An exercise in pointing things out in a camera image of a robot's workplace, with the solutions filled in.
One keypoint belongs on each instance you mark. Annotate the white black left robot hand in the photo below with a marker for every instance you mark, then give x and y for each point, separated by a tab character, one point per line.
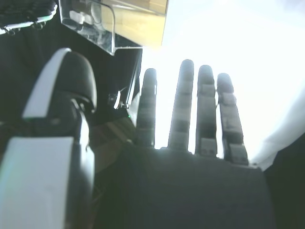
181	190

